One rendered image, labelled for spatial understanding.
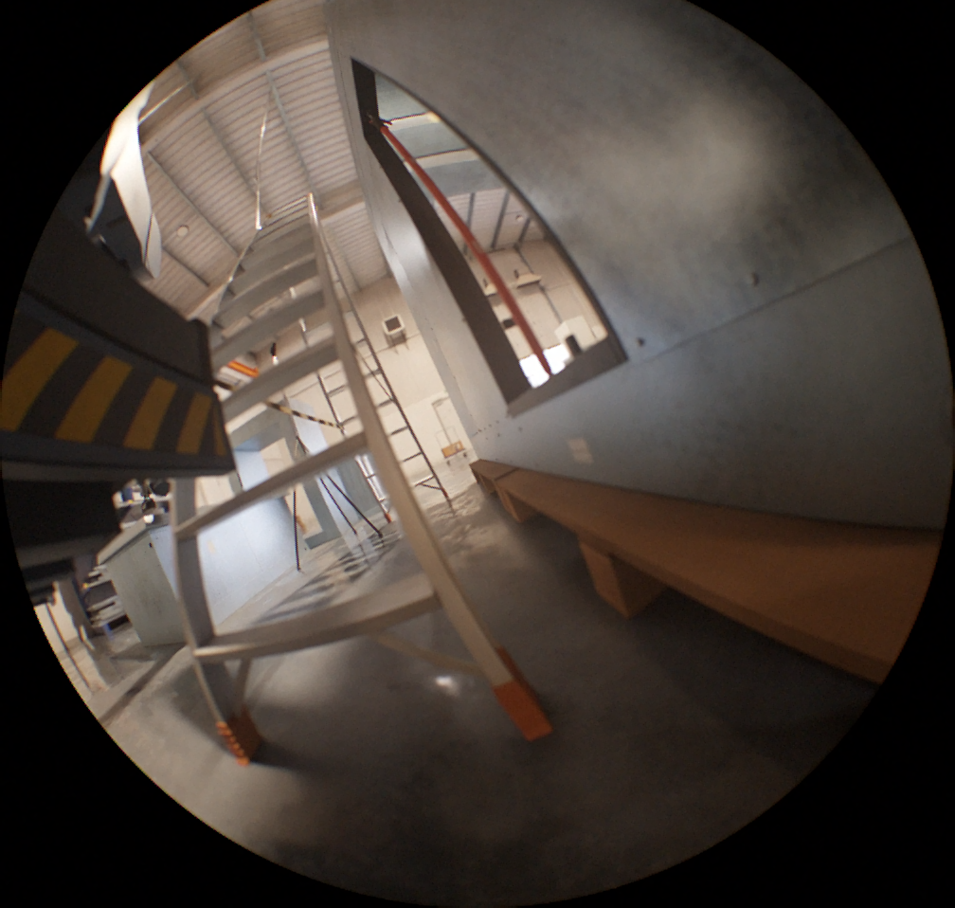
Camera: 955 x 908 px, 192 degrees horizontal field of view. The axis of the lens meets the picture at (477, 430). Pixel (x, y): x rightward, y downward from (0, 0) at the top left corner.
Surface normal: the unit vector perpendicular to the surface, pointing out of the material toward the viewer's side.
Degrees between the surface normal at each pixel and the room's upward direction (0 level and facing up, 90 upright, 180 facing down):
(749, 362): 90
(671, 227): 90
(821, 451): 90
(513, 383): 90
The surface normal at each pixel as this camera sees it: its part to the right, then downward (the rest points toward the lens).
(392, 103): 0.42, 0.91
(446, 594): -0.03, -0.45
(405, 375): 0.11, -0.07
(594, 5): -0.90, 0.41
